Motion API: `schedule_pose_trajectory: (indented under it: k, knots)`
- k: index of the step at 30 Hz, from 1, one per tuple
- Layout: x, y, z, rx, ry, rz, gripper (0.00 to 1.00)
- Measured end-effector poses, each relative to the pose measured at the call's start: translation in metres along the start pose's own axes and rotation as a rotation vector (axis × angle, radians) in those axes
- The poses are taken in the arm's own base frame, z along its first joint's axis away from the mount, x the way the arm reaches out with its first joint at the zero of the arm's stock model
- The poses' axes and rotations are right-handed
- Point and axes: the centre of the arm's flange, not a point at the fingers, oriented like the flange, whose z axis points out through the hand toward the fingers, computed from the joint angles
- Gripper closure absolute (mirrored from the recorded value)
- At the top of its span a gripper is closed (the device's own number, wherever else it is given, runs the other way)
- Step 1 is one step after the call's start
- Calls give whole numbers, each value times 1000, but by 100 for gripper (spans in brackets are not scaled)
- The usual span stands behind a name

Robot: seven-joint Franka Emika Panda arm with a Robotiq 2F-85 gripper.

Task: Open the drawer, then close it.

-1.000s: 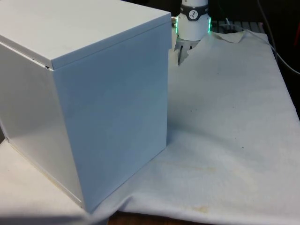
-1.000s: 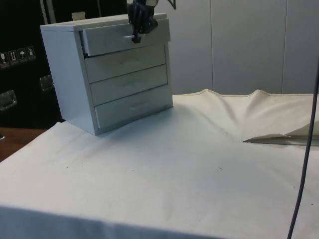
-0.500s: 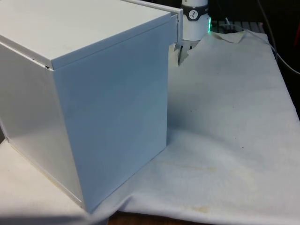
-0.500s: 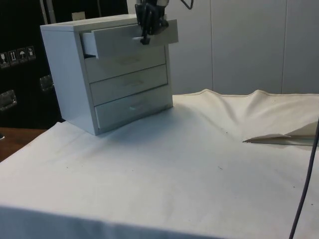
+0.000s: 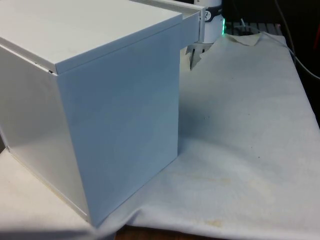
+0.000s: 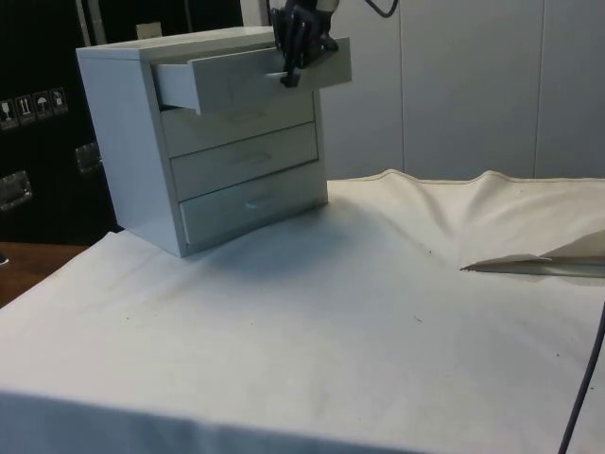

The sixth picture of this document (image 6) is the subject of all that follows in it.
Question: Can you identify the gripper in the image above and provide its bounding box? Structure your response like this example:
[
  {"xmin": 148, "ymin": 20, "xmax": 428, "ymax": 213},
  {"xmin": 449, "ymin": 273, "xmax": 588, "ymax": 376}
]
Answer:
[{"xmin": 272, "ymin": 0, "xmax": 340, "ymax": 90}]

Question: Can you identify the white drawer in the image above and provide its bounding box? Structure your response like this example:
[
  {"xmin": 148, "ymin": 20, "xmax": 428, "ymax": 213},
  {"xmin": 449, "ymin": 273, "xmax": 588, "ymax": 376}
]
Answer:
[{"xmin": 150, "ymin": 36, "xmax": 354, "ymax": 116}]

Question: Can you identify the white chest of drawers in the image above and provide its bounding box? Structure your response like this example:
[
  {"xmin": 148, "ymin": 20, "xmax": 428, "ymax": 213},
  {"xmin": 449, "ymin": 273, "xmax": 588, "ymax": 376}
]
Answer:
[{"xmin": 77, "ymin": 26, "xmax": 330, "ymax": 259}]

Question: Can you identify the black cable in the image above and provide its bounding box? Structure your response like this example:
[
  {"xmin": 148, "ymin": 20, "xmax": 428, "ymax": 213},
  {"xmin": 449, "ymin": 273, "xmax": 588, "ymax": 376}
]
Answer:
[
  {"xmin": 557, "ymin": 301, "xmax": 605, "ymax": 454},
  {"xmin": 362, "ymin": 0, "xmax": 399, "ymax": 19}
]

